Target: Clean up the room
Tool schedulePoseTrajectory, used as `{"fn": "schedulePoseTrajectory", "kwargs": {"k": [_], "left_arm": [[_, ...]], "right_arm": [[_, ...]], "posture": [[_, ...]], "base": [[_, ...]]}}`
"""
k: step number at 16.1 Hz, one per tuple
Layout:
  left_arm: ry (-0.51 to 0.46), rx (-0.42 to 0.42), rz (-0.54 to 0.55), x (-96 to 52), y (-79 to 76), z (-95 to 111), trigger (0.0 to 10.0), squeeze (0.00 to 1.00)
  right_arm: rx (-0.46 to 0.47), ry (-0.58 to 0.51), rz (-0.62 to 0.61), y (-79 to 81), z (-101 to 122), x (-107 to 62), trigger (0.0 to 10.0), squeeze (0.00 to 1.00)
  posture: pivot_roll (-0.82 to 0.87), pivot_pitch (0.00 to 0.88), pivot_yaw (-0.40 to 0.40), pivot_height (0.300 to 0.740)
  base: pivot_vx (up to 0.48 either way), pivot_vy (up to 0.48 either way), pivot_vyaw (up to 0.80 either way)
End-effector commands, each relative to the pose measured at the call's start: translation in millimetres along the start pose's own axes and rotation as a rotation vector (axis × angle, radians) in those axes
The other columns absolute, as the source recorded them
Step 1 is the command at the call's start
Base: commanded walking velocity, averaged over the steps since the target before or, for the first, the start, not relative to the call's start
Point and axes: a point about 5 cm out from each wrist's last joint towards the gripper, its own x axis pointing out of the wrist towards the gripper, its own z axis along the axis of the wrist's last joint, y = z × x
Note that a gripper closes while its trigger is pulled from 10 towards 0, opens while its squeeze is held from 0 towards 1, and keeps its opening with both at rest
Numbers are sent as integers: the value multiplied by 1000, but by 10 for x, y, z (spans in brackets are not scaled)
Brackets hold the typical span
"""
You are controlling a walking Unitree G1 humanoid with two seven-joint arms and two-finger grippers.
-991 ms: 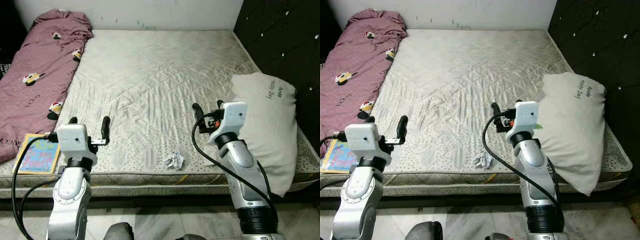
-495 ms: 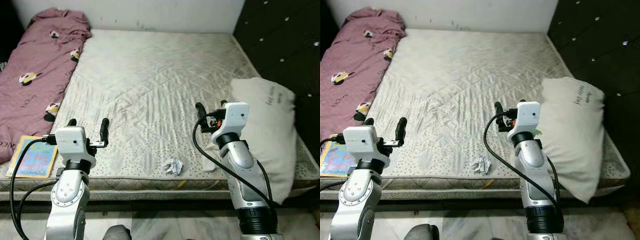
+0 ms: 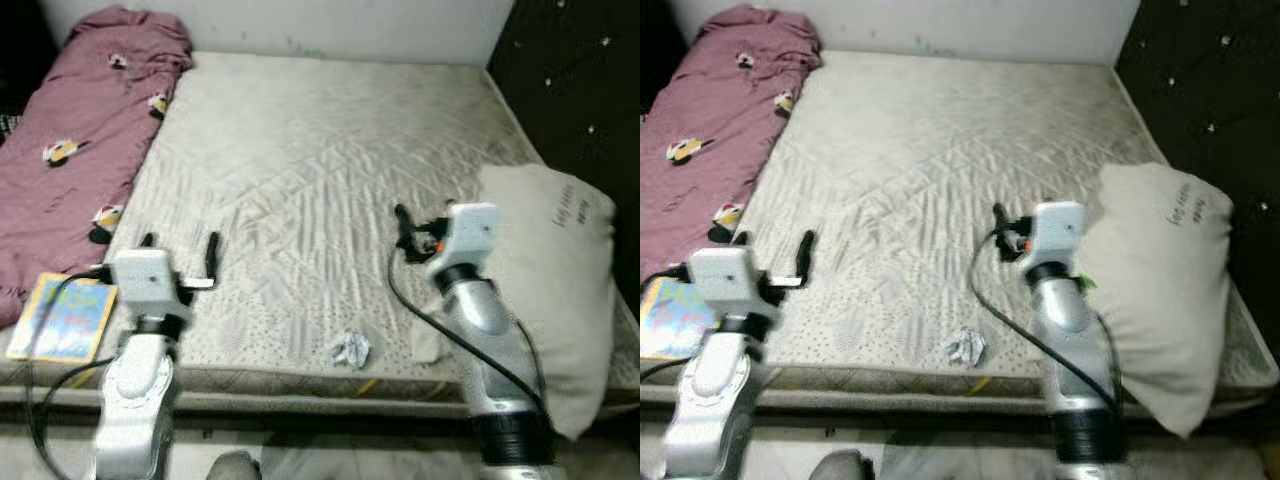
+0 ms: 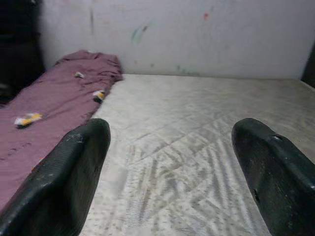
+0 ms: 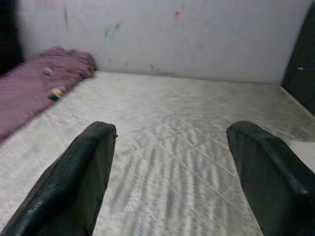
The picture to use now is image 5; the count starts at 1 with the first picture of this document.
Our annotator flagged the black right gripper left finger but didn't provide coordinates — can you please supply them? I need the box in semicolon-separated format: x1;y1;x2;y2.
0;120;118;236

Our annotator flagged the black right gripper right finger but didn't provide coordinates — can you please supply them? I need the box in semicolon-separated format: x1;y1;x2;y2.
225;120;315;236

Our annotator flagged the purple penguin print blanket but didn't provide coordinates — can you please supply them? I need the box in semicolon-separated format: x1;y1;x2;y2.
0;46;97;142

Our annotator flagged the dark tufted headboard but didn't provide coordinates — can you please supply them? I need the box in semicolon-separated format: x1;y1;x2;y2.
282;2;315;116

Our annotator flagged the white quilted mattress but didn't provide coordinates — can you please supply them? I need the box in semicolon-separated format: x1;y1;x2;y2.
0;71;315;236

